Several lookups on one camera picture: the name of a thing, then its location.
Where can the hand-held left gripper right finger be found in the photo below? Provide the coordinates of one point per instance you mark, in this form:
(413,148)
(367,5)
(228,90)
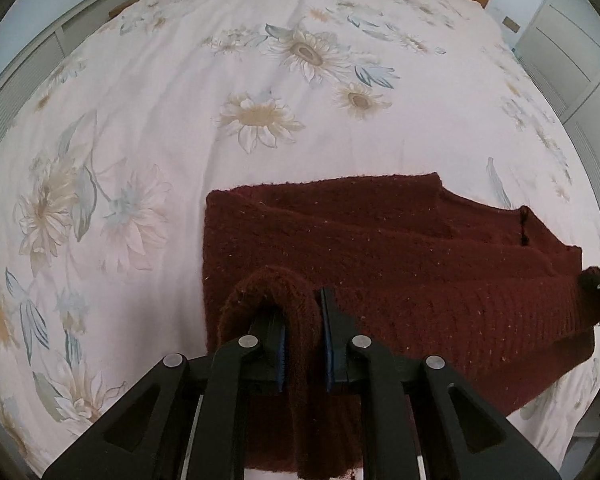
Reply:
(336,345)

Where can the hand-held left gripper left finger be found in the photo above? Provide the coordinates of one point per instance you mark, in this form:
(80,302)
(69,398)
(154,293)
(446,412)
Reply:
(280,355)

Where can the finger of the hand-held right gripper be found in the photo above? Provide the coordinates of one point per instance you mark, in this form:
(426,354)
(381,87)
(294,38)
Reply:
(594,280)

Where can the dark red knitted sweater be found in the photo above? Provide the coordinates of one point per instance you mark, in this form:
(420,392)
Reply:
(380,250)

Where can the white wardrobe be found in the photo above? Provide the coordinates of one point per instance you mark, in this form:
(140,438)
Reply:
(570,55)

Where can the pink floral blanket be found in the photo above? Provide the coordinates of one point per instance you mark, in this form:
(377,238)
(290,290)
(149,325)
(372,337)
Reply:
(180,110)

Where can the wooden nightstand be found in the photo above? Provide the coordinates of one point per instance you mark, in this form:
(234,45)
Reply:
(119,11)

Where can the white slatted cabinet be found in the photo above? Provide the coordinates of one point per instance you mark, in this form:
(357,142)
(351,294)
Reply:
(30,65)

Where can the wall socket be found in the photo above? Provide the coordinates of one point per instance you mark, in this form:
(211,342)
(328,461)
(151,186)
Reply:
(511,24)

